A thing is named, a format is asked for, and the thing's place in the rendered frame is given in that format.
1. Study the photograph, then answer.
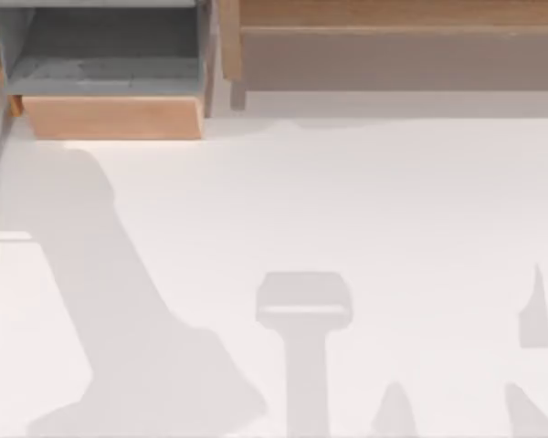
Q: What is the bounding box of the pale wooden drawer front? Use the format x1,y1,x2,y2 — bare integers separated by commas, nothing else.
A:
21,95,206,141

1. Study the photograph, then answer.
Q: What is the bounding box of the wooden cupboard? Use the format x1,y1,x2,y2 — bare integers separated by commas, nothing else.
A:
218,0,548,111

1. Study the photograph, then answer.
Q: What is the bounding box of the pulled-out grey drawer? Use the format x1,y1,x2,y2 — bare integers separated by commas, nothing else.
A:
0,0,207,98

